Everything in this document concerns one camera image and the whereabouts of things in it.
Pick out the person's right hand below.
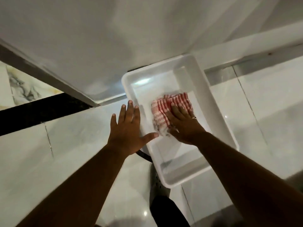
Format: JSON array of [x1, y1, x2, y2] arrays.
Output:
[[164, 103, 206, 146]]

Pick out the person's left hand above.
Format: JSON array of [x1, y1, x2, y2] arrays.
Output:
[[107, 100, 159, 157]]

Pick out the red checked cloth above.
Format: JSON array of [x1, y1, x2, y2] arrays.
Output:
[[151, 93, 194, 136]]

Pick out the white plastic tray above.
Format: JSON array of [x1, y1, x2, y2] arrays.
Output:
[[121, 54, 239, 189]]

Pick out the person's right forearm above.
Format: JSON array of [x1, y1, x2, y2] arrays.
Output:
[[194, 131, 303, 227]]

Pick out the person's left forearm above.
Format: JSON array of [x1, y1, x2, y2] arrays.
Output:
[[15, 144, 129, 227]]

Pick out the grey clog shoe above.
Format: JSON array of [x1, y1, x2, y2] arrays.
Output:
[[150, 163, 171, 206]]

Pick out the white cabinet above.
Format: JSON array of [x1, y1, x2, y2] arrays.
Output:
[[0, 0, 303, 108]]

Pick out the black trouser leg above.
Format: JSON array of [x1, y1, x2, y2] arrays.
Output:
[[150, 196, 191, 227]]

